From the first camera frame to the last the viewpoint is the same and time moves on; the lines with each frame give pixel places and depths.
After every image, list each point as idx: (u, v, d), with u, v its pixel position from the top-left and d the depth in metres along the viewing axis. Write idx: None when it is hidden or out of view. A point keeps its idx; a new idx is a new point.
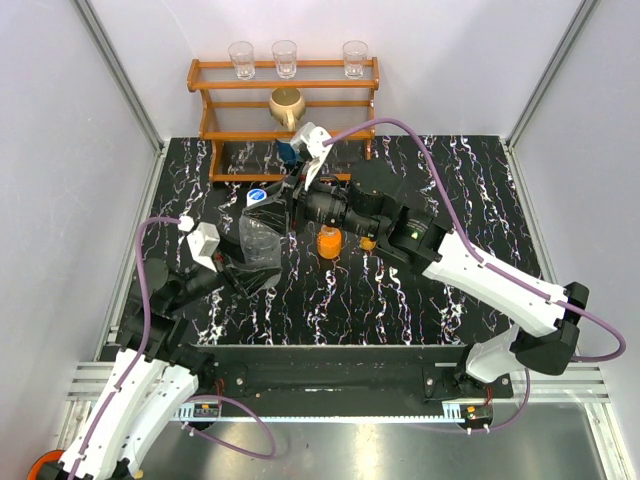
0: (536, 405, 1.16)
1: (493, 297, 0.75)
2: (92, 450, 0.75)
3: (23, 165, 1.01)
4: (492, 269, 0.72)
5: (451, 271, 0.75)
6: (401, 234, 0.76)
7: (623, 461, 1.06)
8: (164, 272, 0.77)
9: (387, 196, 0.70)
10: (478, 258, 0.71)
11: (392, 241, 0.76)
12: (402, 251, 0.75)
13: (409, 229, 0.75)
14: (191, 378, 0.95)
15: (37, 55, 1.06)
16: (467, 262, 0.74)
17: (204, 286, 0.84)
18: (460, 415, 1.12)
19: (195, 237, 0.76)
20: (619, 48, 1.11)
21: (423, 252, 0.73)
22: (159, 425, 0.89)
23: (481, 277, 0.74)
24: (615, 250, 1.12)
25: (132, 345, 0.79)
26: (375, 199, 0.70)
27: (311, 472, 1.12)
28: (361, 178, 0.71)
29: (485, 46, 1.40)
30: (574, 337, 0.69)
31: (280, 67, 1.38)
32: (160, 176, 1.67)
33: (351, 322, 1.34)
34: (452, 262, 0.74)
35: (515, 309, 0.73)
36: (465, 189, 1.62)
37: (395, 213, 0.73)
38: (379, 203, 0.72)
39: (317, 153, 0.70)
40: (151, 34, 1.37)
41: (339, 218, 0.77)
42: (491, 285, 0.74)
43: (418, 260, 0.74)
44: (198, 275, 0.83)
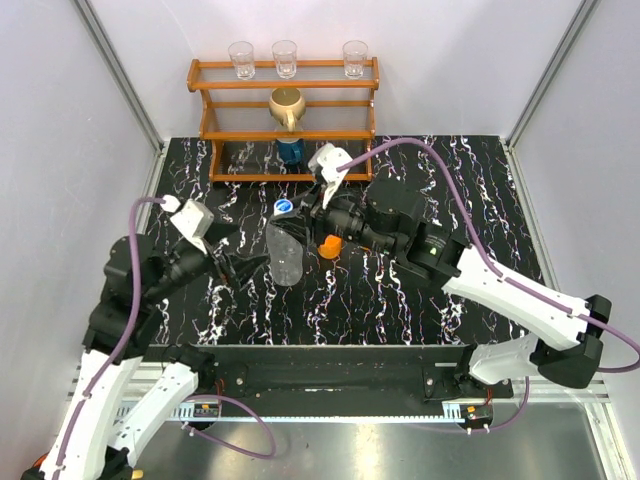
0: (536, 406, 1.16)
1: (513, 311, 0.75)
2: (70, 459, 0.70)
3: (23, 165, 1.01)
4: (512, 284, 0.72)
5: (470, 286, 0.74)
6: (419, 250, 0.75)
7: (623, 461, 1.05)
8: (150, 246, 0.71)
9: (403, 214, 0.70)
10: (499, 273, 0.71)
11: (410, 257, 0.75)
12: (420, 268, 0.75)
13: (428, 245, 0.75)
14: (191, 376, 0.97)
15: (37, 55, 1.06)
16: (486, 277, 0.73)
17: (188, 272, 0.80)
18: (460, 415, 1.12)
19: (189, 215, 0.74)
20: (618, 48, 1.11)
21: (440, 267, 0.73)
22: (159, 418, 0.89)
23: (501, 292, 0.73)
24: (614, 250, 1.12)
25: (96, 347, 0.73)
26: (392, 219, 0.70)
27: (311, 472, 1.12)
28: (377, 197, 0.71)
29: (485, 46, 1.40)
30: (598, 350, 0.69)
31: (280, 67, 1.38)
32: (160, 176, 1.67)
33: (351, 322, 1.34)
34: (471, 277, 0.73)
35: (535, 324, 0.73)
36: (465, 189, 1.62)
37: (413, 230, 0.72)
38: (395, 221, 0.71)
39: (331, 179, 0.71)
40: (151, 34, 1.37)
41: (354, 233, 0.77)
42: (512, 299, 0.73)
43: (437, 277, 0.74)
44: (182, 261, 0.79)
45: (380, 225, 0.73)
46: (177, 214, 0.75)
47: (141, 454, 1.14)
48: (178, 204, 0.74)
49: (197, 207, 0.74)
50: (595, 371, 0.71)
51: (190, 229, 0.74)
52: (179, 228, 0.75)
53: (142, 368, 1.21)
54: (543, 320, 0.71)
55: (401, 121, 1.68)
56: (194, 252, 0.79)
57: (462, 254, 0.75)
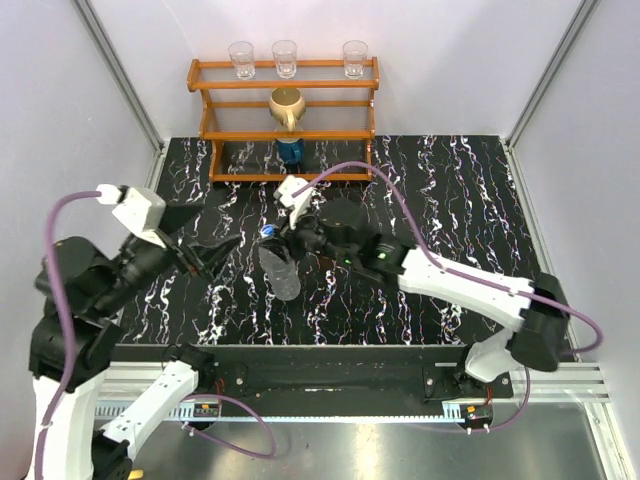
0: (536, 406, 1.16)
1: (463, 300, 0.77)
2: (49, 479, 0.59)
3: (23, 165, 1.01)
4: (453, 272, 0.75)
5: (418, 282, 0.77)
6: (372, 257, 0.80)
7: (623, 461, 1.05)
8: (90, 252, 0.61)
9: (348, 227, 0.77)
10: (438, 264, 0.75)
11: (366, 264, 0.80)
12: (376, 273, 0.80)
13: (378, 251, 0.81)
14: (191, 374, 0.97)
15: (37, 55, 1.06)
16: (430, 271, 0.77)
17: (147, 270, 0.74)
18: (460, 415, 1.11)
19: (135, 205, 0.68)
20: (618, 47, 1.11)
21: (388, 269, 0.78)
22: (157, 415, 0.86)
23: (447, 282, 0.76)
24: (614, 249, 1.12)
25: (44, 372, 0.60)
26: (342, 230, 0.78)
27: (311, 472, 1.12)
28: (328, 215, 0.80)
29: (485, 46, 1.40)
30: (541, 324, 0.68)
31: (280, 67, 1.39)
32: (160, 176, 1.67)
33: (351, 322, 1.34)
34: (417, 273, 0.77)
35: (483, 307, 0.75)
36: (465, 189, 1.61)
37: (362, 240, 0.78)
38: (345, 234, 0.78)
39: (289, 203, 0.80)
40: (151, 33, 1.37)
41: (319, 246, 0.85)
42: (459, 288, 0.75)
43: (391, 279, 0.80)
44: (139, 259, 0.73)
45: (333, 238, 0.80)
46: (121, 206, 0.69)
47: (141, 454, 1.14)
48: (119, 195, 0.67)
49: (142, 196, 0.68)
50: (552, 349, 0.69)
51: (142, 220, 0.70)
52: (129, 220, 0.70)
53: (140, 368, 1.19)
54: (487, 302, 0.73)
55: (401, 121, 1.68)
56: (151, 249, 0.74)
57: (404, 254, 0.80)
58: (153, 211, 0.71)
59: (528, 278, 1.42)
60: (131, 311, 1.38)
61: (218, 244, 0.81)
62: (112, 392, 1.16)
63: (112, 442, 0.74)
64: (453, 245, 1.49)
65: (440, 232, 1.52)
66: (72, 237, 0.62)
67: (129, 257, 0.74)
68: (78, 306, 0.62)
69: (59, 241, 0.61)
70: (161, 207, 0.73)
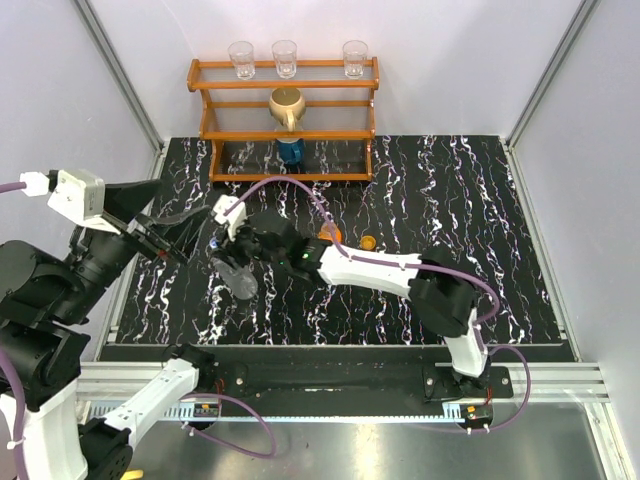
0: (536, 405, 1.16)
1: (371, 282, 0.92)
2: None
3: (23, 165, 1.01)
4: (358, 258, 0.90)
5: (335, 273, 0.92)
6: (298, 257, 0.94)
7: (623, 461, 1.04)
8: (31, 261, 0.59)
9: (274, 233, 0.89)
10: (345, 254, 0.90)
11: (295, 264, 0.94)
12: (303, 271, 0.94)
13: (304, 252, 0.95)
14: (192, 370, 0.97)
15: (37, 55, 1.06)
16: (342, 262, 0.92)
17: (106, 263, 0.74)
18: (460, 415, 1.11)
19: (68, 190, 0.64)
20: (618, 47, 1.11)
21: (311, 266, 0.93)
22: (159, 406, 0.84)
23: (357, 269, 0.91)
24: (614, 249, 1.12)
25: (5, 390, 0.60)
26: (269, 236, 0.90)
27: (311, 472, 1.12)
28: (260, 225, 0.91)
29: (485, 46, 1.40)
30: (427, 289, 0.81)
31: (280, 67, 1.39)
32: (160, 176, 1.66)
33: (351, 322, 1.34)
34: (334, 266, 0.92)
35: (390, 286, 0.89)
36: (465, 189, 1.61)
37: (288, 244, 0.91)
38: (272, 238, 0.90)
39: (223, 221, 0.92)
40: (150, 33, 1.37)
41: (258, 253, 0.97)
42: (366, 271, 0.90)
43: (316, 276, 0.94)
44: (95, 254, 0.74)
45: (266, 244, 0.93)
46: (55, 195, 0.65)
47: (142, 454, 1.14)
48: (50, 182, 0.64)
49: (72, 179, 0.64)
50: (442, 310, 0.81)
51: (79, 206, 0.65)
52: (68, 210, 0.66)
53: (141, 368, 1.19)
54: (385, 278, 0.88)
55: (401, 121, 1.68)
56: (107, 240, 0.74)
57: (322, 252, 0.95)
58: (91, 196, 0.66)
59: (528, 278, 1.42)
60: (131, 311, 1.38)
61: (184, 220, 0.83)
62: (112, 392, 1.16)
63: (113, 431, 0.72)
64: (453, 245, 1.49)
65: (440, 232, 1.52)
66: (14, 242, 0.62)
67: (84, 252, 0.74)
68: (28, 319, 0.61)
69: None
70: (101, 184, 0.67)
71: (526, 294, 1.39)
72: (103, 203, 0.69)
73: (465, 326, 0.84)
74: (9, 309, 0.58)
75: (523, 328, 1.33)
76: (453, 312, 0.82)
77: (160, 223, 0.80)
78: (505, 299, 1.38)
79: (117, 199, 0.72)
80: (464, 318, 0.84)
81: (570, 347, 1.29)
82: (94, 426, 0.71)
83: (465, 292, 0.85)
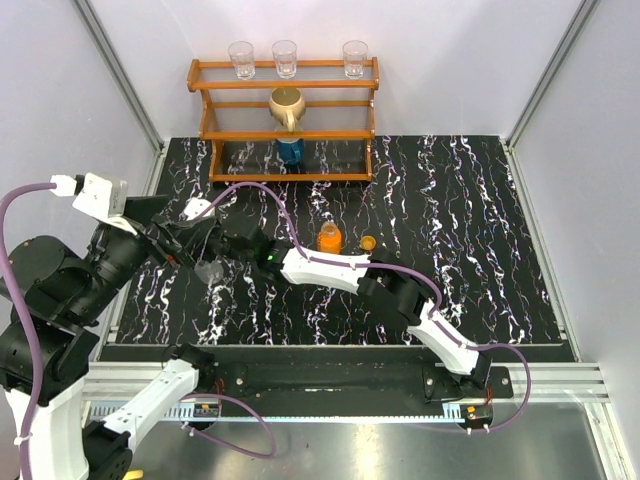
0: (536, 405, 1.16)
1: (327, 281, 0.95)
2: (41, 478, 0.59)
3: (23, 165, 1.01)
4: (316, 258, 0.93)
5: (293, 272, 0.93)
6: (264, 260, 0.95)
7: (623, 461, 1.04)
8: (60, 254, 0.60)
9: (244, 237, 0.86)
10: (303, 254, 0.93)
11: (260, 265, 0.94)
12: (267, 272, 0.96)
13: (269, 253, 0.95)
14: (192, 371, 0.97)
15: (37, 54, 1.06)
16: (301, 262, 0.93)
17: (122, 263, 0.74)
18: (460, 415, 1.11)
19: (96, 188, 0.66)
20: (619, 47, 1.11)
21: (274, 267, 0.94)
22: (157, 410, 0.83)
23: (313, 267, 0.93)
24: (614, 249, 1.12)
25: (15, 385, 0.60)
26: (238, 240, 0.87)
27: (311, 472, 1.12)
28: (235, 229, 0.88)
29: (485, 46, 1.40)
30: (373, 286, 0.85)
31: (280, 67, 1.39)
32: (160, 176, 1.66)
33: (350, 322, 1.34)
34: (291, 264, 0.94)
35: (346, 285, 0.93)
36: (465, 189, 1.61)
37: (256, 245, 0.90)
38: (242, 242, 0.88)
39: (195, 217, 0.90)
40: (150, 33, 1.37)
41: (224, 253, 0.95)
42: (323, 270, 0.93)
43: (283, 279, 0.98)
44: (112, 254, 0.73)
45: (234, 246, 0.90)
46: (80, 195, 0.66)
47: (142, 455, 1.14)
48: (77, 182, 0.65)
49: (101, 178, 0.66)
50: (387, 304, 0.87)
51: (105, 206, 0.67)
52: (93, 211, 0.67)
53: (143, 368, 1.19)
54: (337, 277, 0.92)
55: (401, 121, 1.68)
56: (124, 239, 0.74)
57: (286, 252, 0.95)
58: (115, 195, 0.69)
59: (528, 278, 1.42)
60: (131, 311, 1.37)
61: (192, 225, 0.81)
62: (112, 392, 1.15)
63: (112, 433, 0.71)
64: (453, 245, 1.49)
65: (440, 232, 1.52)
66: (42, 236, 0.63)
67: (102, 253, 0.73)
68: (46, 311, 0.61)
69: (27, 240, 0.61)
70: (122, 186, 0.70)
71: (526, 294, 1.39)
72: (122, 203, 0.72)
73: (414, 319, 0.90)
74: (32, 298, 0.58)
75: (523, 328, 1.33)
76: (401, 307, 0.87)
77: (174, 223, 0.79)
78: (505, 299, 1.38)
79: (131, 209, 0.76)
80: (412, 312, 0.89)
81: (570, 347, 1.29)
82: (94, 429, 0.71)
83: (412, 288, 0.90)
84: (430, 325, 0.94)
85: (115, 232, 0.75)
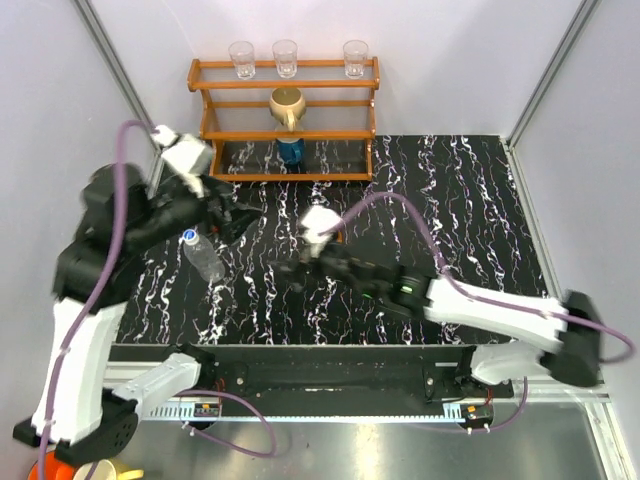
0: (535, 405, 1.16)
1: (498, 326, 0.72)
2: (61, 411, 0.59)
3: (24, 165, 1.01)
4: (483, 300, 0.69)
5: (453, 313, 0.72)
6: (396, 292, 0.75)
7: (623, 461, 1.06)
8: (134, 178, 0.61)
9: (381, 267, 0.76)
10: (468, 294, 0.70)
11: (393, 298, 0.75)
12: (403, 307, 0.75)
13: (402, 283, 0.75)
14: (195, 363, 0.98)
15: (38, 56, 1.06)
16: (467, 298, 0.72)
17: (179, 219, 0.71)
18: (460, 415, 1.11)
19: (186, 144, 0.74)
20: (619, 48, 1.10)
21: (414, 304, 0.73)
22: (165, 387, 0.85)
23: (479, 311, 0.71)
24: (615, 249, 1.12)
25: (68, 294, 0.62)
26: (371, 268, 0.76)
27: (311, 472, 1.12)
28: (356, 254, 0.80)
29: (485, 45, 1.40)
30: (581, 347, 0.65)
31: (280, 67, 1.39)
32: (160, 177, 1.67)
33: (351, 322, 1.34)
34: (448, 304, 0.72)
35: (533, 339, 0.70)
36: (465, 189, 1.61)
37: (392, 275, 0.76)
38: (373, 272, 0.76)
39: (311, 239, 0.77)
40: (151, 33, 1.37)
41: (340, 275, 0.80)
42: (493, 316, 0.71)
43: (420, 314, 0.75)
44: (173, 207, 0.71)
45: (354, 271, 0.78)
46: (172, 148, 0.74)
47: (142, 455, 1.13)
48: (175, 137, 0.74)
49: (195, 140, 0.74)
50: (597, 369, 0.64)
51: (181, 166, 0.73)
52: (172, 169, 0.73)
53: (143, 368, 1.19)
54: (519, 327, 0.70)
55: (401, 121, 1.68)
56: (186, 198, 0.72)
57: (429, 286, 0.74)
58: (200, 161, 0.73)
59: (528, 278, 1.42)
60: (131, 311, 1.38)
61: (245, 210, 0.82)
62: None
63: (120, 399, 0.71)
64: (453, 245, 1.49)
65: (440, 231, 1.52)
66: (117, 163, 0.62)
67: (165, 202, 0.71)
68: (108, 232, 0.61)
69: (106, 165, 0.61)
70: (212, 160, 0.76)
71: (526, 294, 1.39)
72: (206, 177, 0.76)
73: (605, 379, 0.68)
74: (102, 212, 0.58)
75: None
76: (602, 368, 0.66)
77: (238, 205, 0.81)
78: None
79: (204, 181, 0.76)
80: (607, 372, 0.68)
81: None
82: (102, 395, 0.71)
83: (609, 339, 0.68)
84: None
85: (181, 188, 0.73)
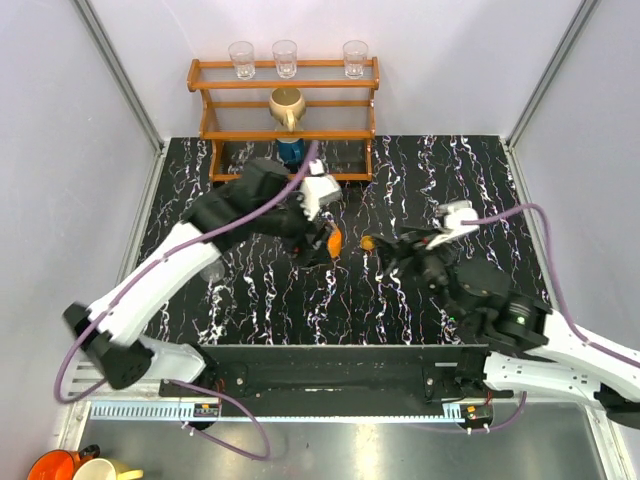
0: (535, 405, 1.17)
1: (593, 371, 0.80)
2: (121, 308, 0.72)
3: (23, 164, 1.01)
4: (597, 347, 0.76)
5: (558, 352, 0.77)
6: (504, 320, 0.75)
7: (623, 462, 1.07)
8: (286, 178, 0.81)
9: (494, 294, 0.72)
10: (584, 338, 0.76)
11: (497, 326, 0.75)
12: (508, 337, 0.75)
13: (512, 313, 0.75)
14: (198, 364, 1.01)
15: (37, 55, 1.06)
16: (571, 342, 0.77)
17: (282, 226, 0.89)
18: (460, 415, 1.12)
19: (323, 181, 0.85)
20: (619, 48, 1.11)
21: (527, 337, 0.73)
22: (175, 359, 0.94)
23: (584, 356, 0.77)
24: (614, 249, 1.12)
25: (191, 222, 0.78)
26: (483, 297, 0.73)
27: (311, 472, 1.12)
28: (468, 278, 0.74)
29: (485, 45, 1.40)
30: None
31: (280, 67, 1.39)
32: (160, 177, 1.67)
33: (351, 322, 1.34)
34: (558, 343, 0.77)
35: (618, 382, 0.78)
36: (465, 189, 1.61)
37: (498, 303, 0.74)
38: (483, 299, 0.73)
39: (451, 225, 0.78)
40: (151, 34, 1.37)
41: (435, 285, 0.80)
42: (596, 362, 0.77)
43: (526, 344, 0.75)
44: (288, 216, 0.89)
45: (450, 287, 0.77)
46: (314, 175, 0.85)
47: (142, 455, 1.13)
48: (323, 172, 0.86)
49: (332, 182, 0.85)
50: None
51: (316, 195, 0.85)
52: (304, 188, 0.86)
53: None
54: (625, 379, 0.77)
55: (401, 121, 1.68)
56: (296, 214, 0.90)
57: None
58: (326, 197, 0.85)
59: (528, 278, 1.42)
60: None
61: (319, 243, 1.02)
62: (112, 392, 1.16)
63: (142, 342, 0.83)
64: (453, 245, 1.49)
65: None
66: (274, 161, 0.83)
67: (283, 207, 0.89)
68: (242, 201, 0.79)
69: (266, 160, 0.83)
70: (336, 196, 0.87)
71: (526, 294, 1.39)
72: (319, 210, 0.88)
73: None
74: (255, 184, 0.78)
75: None
76: None
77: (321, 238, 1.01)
78: None
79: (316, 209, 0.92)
80: None
81: None
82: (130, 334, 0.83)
83: None
84: (590, 393, 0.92)
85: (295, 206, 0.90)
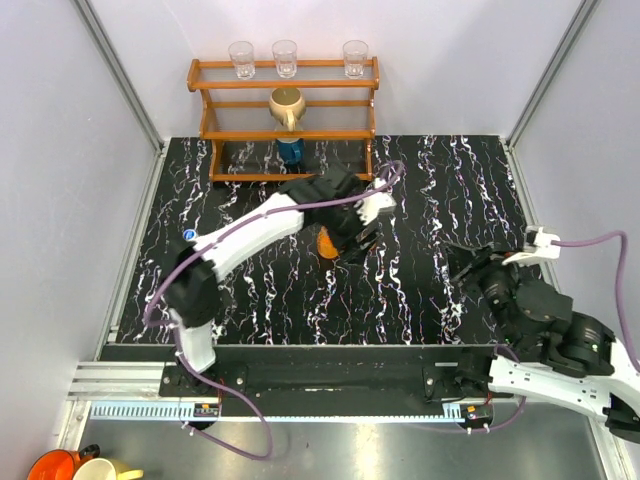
0: (535, 404, 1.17)
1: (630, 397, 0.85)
2: (224, 245, 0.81)
3: (23, 164, 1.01)
4: None
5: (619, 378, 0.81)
6: (572, 345, 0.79)
7: (623, 461, 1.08)
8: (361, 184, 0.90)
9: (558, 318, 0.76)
10: None
11: (562, 351, 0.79)
12: (576, 362, 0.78)
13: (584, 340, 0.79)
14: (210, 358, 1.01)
15: (37, 55, 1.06)
16: (630, 372, 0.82)
17: (344, 227, 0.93)
18: (460, 415, 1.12)
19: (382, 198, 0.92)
20: (619, 48, 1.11)
21: (593, 363, 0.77)
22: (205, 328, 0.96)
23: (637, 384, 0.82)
24: (614, 249, 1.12)
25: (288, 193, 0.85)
26: (547, 321, 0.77)
27: (311, 472, 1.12)
28: (529, 304, 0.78)
29: (486, 45, 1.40)
30: None
31: (280, 67, 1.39)
32: (160, 177, 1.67)
33: (351, 322, 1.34)
34: (621, 370, 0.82)
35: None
36: (465, 189, 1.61)
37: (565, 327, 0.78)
38: (549, 323, 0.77)
39: (539, 242, 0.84)
40: (151, 34, 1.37)
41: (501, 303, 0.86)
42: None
43: (593, 368, 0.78)
44: (353, 221, 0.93)
45: (513, 309, 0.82)
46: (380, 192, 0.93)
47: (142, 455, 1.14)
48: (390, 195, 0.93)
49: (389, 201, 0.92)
50: None
51: (376, 204, 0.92)
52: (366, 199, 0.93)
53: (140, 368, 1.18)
54: None
55: (401, 121, 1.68)
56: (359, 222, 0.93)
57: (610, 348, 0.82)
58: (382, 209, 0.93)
59: None
60: (131, 311, 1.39)
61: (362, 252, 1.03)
62: (112, 392, 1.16)
63: None
64: None
65: (440, 231, 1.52)
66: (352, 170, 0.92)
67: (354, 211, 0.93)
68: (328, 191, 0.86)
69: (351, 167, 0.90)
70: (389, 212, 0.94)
71: None
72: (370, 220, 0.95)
73: None
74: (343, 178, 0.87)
75: None
76: None
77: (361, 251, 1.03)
78: None
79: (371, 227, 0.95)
80: None
81: None
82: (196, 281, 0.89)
83: None
84: (599, 407, 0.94)
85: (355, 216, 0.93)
